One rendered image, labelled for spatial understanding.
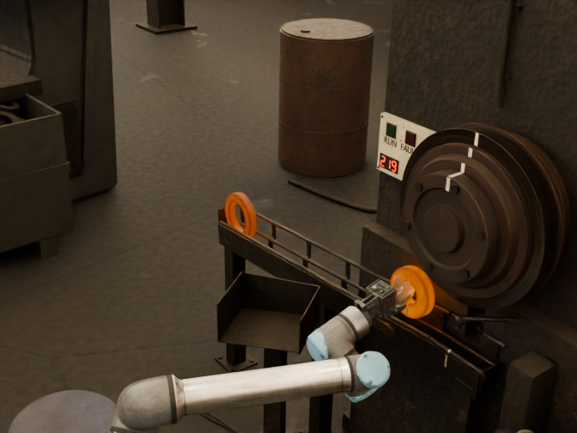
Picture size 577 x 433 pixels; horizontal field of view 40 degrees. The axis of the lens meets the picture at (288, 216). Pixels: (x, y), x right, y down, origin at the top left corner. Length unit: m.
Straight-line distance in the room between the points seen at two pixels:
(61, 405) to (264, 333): 0.64
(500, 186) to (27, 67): 3.04
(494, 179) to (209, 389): 0.84
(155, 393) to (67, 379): 1.45
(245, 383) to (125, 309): 1.83
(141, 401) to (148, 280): 2.03
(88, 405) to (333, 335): 0.80
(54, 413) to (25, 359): 1.01
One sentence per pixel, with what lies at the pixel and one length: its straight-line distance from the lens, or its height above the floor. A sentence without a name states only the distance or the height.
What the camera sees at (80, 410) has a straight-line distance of 2.50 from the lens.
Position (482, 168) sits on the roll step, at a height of 1.28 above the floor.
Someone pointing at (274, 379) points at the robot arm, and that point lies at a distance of 1.96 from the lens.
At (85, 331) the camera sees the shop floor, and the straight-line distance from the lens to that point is 3.61.
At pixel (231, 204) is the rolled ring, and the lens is 3.01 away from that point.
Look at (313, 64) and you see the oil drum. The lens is 4.78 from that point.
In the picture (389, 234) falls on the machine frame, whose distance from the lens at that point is 2.47.
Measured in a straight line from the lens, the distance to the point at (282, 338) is 2.43.
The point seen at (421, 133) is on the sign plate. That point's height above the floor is 1.23.
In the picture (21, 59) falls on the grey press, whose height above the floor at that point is 0.86.
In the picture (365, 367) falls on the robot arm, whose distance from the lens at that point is 2.00.
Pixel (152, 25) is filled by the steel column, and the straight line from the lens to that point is 8.86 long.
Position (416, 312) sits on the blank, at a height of 0.75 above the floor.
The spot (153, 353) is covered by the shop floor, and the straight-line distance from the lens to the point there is 3.42.
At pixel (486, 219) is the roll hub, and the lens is 1.90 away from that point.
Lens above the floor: 2.00
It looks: 26 degrees down
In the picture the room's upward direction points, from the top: 1 degrees clockwise
